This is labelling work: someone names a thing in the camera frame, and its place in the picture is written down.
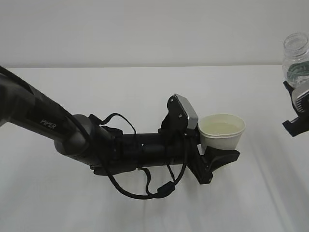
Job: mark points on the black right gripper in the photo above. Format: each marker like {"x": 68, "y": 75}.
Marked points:
{"x": 298, "y": 125}

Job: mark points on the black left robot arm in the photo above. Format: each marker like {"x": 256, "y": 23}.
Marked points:
{"x": 107, "y": 150}

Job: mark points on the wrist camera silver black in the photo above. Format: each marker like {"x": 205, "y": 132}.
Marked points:
{"x": 300, "y": 98}
{"x": 182, "y": 115}

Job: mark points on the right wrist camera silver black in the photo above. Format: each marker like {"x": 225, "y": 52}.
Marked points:
{"x": 300, "y": 98}

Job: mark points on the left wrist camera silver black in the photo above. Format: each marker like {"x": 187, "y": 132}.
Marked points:
{"x": 182, "y": 115}

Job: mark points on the clear plastic water bottle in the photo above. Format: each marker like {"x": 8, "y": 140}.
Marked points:
{"x": 295, "y": 63}

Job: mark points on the white paper cup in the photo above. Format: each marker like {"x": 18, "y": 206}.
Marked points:
{"x": 220, "y": 131}

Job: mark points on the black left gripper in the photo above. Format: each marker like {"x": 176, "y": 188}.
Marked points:
{"x": 176, "y": 133}

